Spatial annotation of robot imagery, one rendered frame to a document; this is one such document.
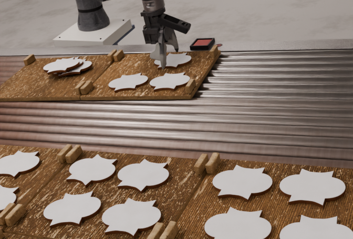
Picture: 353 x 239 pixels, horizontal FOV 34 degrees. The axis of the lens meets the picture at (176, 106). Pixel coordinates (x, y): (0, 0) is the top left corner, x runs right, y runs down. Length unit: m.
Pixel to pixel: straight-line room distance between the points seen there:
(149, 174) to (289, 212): 0.38
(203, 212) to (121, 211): 0.19
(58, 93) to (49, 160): 0.46
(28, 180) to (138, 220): 0.41
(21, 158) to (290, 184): 0.79
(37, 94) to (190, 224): 1.02
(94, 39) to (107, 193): 1.24
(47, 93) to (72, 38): 0.59
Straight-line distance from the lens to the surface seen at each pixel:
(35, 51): 2.65
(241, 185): 1.35
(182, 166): 1.47
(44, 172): 1.63
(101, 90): 2.00
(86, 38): 2.60
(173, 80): 1.92
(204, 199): 1.34
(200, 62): 2.04
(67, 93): 2.06
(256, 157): 1.48
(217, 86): 1.88
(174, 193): 1.39
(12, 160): 1.72
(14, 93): 2.20
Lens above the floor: 1.74
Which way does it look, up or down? 27 degrees down
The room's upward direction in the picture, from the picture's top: 13 degrees counter-clockwise
